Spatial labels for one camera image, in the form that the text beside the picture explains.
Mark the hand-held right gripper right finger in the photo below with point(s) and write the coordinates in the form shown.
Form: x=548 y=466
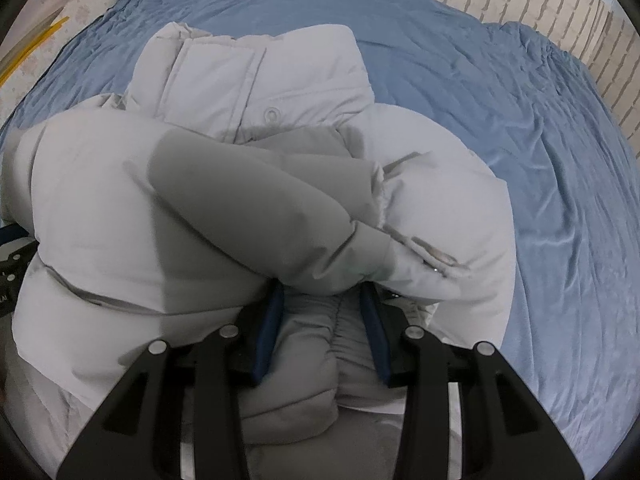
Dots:
x=371 y=332

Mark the white pillow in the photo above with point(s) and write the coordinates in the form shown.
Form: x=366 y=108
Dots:
x=125 y=200

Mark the blue bed sheet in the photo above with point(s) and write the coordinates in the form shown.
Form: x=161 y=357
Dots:
x=475 y=110

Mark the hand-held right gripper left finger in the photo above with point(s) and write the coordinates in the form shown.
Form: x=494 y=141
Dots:
x=267 y=332

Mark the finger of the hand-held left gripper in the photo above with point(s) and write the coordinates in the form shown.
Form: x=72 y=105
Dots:
x=15 y=262

